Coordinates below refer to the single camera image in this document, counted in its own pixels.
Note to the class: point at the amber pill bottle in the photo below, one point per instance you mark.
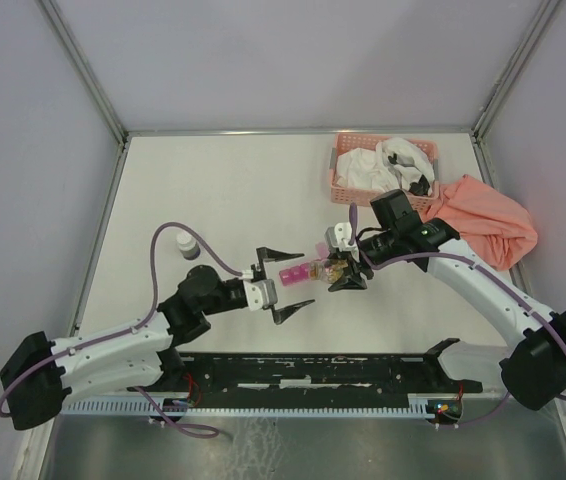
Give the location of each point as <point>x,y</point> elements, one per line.
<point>327,270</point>

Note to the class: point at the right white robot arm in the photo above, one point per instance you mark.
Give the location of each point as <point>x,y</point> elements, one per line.
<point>530,367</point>

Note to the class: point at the left aluminium frame post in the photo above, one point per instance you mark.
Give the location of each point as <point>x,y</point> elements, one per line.
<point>61,28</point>

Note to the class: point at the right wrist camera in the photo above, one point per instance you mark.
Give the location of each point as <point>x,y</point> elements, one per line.
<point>341,238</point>

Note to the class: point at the black white cloth in basket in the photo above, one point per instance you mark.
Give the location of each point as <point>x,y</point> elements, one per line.
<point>404,166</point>

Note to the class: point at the white cap pill bottle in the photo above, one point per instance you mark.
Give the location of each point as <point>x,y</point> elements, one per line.
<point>187,246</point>

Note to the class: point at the right aluminium frame post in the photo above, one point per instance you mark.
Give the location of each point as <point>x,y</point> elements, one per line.
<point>529,42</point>

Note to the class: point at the aluminium frame post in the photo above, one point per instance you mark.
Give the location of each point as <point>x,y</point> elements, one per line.
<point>529,42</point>
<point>61,28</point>

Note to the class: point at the pink weekly pill organizer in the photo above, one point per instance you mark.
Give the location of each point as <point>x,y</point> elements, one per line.
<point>299,273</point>

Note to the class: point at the salmon pink cloth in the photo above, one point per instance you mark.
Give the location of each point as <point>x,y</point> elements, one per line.
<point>496,227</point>

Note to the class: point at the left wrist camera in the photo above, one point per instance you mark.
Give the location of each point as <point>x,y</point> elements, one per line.
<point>260,294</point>

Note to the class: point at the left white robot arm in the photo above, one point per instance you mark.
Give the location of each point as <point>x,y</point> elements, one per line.
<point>44,375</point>

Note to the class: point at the white slotted cable duct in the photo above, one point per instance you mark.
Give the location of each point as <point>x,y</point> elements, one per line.
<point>138,406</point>

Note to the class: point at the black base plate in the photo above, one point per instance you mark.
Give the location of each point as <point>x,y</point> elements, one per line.
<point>305,380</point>

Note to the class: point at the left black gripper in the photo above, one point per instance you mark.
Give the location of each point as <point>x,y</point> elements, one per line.
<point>266,254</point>

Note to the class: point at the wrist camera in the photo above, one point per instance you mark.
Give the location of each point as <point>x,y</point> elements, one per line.
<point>260,294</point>
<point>341,238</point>

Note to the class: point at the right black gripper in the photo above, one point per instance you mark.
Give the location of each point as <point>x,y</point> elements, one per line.
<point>352,271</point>

